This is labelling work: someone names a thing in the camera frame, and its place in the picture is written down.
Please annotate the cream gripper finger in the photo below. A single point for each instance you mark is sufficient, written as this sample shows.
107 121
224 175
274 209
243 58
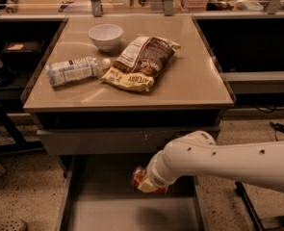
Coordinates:
146 186

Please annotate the red coke can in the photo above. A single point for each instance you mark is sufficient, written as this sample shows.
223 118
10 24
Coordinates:
138 174

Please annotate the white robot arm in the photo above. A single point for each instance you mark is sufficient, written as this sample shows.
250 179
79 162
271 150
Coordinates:
259 164

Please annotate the closed top drawer front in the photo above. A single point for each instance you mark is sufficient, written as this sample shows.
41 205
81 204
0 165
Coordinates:
113 140

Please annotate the open middle drawer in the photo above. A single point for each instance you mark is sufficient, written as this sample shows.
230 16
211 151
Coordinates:
99 196

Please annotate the grey drawer cabinet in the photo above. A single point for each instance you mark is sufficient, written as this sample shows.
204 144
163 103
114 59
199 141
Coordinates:
128 112

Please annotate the black metal floor bar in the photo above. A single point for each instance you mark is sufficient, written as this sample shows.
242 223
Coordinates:
260 224

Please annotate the brown yellow chip bag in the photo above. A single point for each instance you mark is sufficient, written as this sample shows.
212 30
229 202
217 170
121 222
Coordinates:
140 63

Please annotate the clear plastic water bottle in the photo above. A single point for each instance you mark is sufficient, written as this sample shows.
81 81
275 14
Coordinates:
62 73

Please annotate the white perforated shoe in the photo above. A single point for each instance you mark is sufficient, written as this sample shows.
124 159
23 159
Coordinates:
13 225

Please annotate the white ceramic bowl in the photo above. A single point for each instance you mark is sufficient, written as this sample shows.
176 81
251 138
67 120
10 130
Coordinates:
106 37

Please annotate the black box with label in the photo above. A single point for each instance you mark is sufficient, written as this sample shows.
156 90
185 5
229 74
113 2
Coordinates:
22 54

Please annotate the black power adapter with cable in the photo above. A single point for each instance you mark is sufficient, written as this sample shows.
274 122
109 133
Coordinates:
277 127

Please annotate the black table leg frame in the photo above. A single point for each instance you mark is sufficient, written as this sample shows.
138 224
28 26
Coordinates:
20 145

